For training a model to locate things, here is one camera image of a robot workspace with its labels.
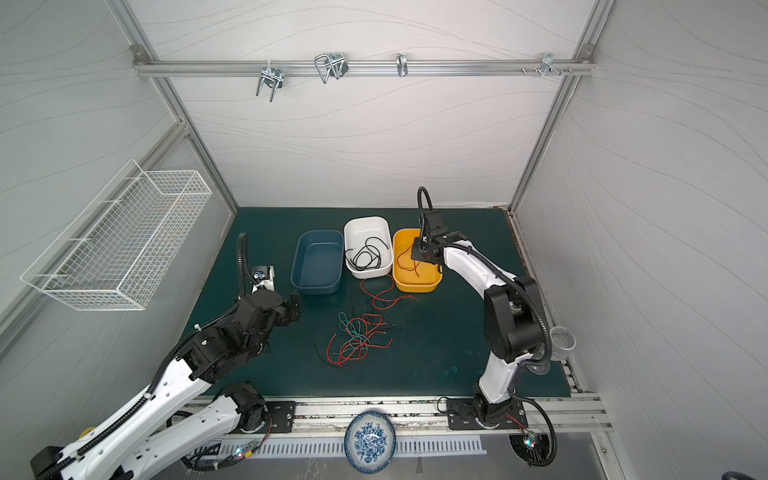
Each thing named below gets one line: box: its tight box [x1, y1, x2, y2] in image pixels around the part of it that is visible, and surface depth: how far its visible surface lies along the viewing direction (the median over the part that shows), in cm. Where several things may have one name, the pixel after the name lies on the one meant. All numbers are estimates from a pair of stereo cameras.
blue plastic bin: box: [290, 230, 344, 295], surface depth 105 cm
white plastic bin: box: [344, 216, 394, 279], surface depth 110 cm
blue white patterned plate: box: [344, 410, 397, 474], surface depth 70 cm
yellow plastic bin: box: [392, 228, 443, 293], surface depth 103 cm
